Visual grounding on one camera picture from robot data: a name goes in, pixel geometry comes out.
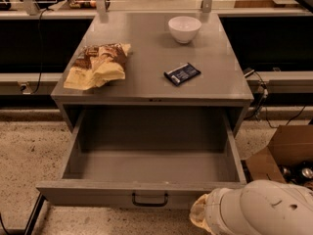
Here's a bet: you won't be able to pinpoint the grey top drawer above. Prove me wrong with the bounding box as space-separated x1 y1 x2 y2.
37 107 246 209

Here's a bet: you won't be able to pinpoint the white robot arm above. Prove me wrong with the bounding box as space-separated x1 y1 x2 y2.
190 180 313 235

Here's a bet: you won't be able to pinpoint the dark blue snack packet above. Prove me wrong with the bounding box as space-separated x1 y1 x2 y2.
163 63 201 86

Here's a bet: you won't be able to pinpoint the grey metal cabinet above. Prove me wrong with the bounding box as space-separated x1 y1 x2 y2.
52 12 252 132

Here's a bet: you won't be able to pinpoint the crumpled yellow brown chip bag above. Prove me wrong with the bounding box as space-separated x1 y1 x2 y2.
64 43 131 90

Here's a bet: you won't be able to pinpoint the white ceramic bowl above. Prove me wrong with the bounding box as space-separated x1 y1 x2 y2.
168 16 201 44

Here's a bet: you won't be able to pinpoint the brown cardboard box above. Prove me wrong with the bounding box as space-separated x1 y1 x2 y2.
246 124 313 183

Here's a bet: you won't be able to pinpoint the cans inside cardboard box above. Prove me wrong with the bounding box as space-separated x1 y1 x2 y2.
279 161 313 190

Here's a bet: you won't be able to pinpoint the black drawer handle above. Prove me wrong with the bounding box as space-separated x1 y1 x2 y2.
131 193 168 208

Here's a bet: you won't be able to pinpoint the black cables right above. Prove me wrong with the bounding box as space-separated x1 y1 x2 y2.
243 68 308 129

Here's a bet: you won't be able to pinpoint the black cabinet leg frame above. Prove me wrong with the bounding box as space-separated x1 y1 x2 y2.
23 194 46 235

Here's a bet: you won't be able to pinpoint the black power cable left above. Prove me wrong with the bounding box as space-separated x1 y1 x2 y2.
30 7 53 95

